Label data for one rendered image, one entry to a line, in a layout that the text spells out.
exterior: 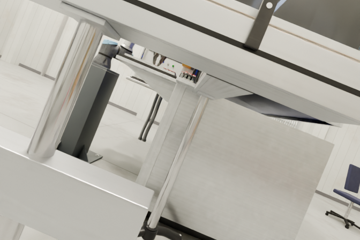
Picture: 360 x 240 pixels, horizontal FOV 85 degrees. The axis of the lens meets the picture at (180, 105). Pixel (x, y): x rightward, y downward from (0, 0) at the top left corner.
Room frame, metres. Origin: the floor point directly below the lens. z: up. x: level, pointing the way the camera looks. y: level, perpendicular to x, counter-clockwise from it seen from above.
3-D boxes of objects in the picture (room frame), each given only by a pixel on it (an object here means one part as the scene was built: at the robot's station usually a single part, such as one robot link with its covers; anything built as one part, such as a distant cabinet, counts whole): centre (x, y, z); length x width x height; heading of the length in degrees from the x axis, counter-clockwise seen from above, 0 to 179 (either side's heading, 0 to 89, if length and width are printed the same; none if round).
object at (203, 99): (0.96, -0.10, 0.46); 0.09 x 0.09 x 0.77; 89
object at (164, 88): (1.28, 0.24, 0.80); 0.34 x 0.03 x 0.13; 89
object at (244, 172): (2.19, -0.44, 0.44); 2.06 x 1.00 x 0.88; 179
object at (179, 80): (1.09, 0.00, 0.87); 0.14 x 0.13 x 0.02; 89
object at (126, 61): (1.53, 0.23, 0.87); 0.70 x 0.48 x 0.02; 179
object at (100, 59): (1.63, 0.73, 0.84); 0.15 x 0.15 x 0.10
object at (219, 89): (0.82, -0.10, 0.92); 0.69 x 0.15 x 0.16; 179
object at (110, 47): (1.64, 0.73, 0.96); 0.13 x 0.12 x 0.14; 132
